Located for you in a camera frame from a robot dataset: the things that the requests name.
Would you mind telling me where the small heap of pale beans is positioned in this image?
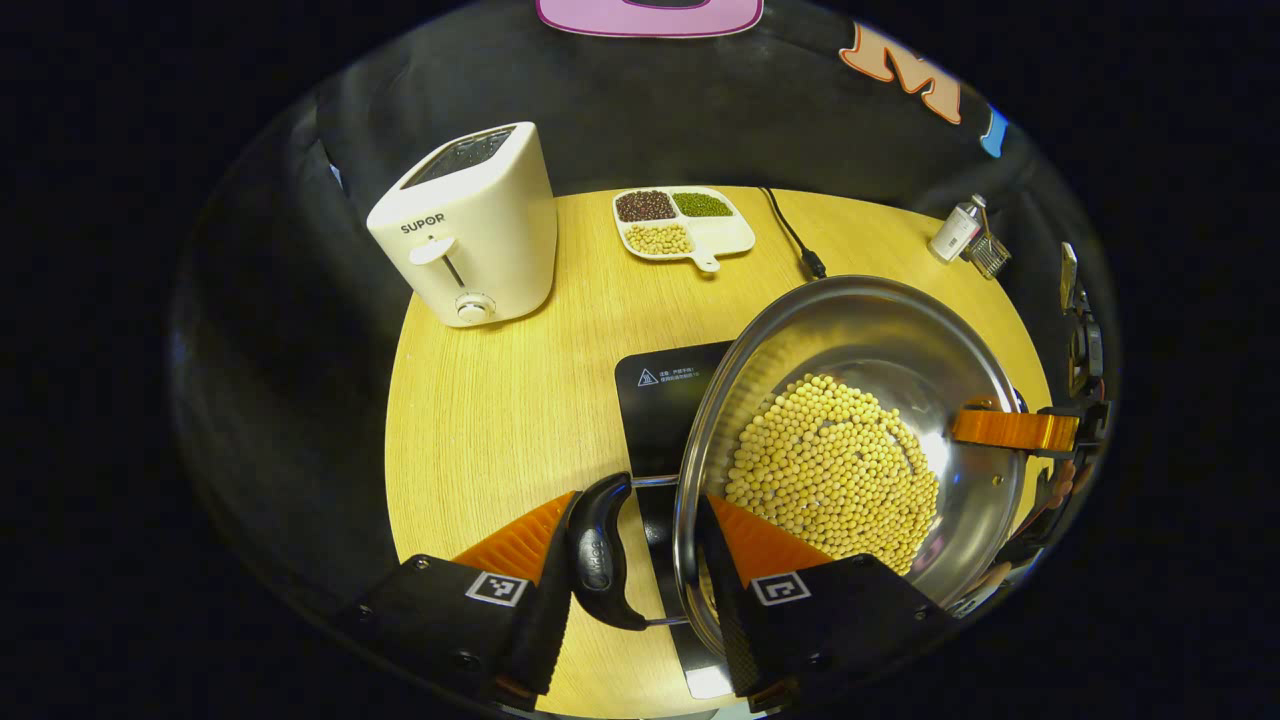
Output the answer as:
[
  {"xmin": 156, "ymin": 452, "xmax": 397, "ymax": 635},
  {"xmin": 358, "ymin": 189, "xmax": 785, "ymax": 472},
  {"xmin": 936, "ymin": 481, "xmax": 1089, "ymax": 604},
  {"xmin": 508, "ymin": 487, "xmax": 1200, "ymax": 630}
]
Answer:
[{"xmin": 625, "ymin": 223, "xmax": 694, "ymax": 256}]

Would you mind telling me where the pile of yellow soybeans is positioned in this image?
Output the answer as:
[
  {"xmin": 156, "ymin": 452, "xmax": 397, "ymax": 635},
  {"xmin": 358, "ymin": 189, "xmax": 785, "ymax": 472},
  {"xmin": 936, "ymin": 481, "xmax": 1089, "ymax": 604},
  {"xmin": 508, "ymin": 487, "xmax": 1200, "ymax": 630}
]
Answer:
[{"xmin": 725, "ymin": 373, "xmax": 941, "ymax": 576}]

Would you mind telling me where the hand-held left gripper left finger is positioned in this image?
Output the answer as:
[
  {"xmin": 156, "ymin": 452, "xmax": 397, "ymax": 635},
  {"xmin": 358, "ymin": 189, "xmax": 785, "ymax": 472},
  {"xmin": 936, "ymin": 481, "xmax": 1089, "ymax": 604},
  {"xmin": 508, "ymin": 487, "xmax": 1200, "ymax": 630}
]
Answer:
[{"xmin": 335, "ymin": 490, "xmax": 581, "ymax": 711}]

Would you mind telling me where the white bottle with red label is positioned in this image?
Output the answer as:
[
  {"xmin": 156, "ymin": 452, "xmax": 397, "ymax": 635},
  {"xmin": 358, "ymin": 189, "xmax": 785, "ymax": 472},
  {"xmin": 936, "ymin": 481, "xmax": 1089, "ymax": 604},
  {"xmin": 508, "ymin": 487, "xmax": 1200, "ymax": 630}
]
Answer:
[{"xmin": 928, "ymin": 195, "xmax": 989, "ymax": 264}]

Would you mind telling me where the white divided bean dish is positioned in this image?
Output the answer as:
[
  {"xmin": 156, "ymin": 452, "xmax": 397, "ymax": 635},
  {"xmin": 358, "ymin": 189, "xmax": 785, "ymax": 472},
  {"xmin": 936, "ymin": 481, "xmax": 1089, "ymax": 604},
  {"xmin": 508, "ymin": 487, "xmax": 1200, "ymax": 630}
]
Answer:
[{"xmin": 612, "ymin": 186, "xmax": 757, "ymax": 273}]

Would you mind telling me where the black power cable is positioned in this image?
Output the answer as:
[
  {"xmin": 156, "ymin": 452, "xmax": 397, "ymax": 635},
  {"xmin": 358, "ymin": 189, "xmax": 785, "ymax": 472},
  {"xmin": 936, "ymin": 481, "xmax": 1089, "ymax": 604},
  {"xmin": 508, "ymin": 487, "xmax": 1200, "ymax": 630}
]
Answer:
[{"xmin": 757, "ymin": 187, "xmax": 828, "ymax": 281}]

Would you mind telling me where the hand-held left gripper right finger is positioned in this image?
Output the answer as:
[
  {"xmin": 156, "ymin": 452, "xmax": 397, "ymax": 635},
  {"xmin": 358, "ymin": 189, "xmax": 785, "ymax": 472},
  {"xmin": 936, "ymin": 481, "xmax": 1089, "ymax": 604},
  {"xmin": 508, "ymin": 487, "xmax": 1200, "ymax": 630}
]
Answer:
[{"xmin": 695, "ymin": 495, "xmax": 956, "ymax": 713}]

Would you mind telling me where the black induction cooktop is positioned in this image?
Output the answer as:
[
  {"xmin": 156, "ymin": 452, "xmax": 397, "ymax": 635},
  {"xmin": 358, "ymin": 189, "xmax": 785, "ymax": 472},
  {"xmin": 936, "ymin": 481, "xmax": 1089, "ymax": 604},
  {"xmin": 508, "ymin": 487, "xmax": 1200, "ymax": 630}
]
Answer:
[{"xmin": 614, "ymin": 340, "xmax": 743, "ymax": 701}]

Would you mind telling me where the steel pot with black handles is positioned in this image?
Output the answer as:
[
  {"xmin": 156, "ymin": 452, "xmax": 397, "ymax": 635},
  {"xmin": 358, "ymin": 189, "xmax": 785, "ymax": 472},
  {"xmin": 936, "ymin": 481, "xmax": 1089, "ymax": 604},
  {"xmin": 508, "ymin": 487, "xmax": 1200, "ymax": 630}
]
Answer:
[{"xmin": 567, "ymin": 275, "xmax": 1031, "ymax": 661}]

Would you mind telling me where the white toaster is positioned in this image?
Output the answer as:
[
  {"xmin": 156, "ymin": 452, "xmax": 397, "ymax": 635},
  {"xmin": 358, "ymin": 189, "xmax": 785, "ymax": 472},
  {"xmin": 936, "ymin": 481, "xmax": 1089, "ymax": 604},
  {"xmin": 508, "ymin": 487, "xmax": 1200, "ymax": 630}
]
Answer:
[{"xmin": 366, "ymin": 122, "xmax": 559, "ymax": 328}]

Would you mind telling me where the heap of red beans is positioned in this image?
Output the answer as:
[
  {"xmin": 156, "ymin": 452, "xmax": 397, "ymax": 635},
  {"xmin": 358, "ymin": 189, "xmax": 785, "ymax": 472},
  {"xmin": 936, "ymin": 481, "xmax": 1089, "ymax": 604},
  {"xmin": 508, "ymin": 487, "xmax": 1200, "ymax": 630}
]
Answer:
[{"xmin": 616, "ymin": 190, "xmax": 678, "ymax": 223}]

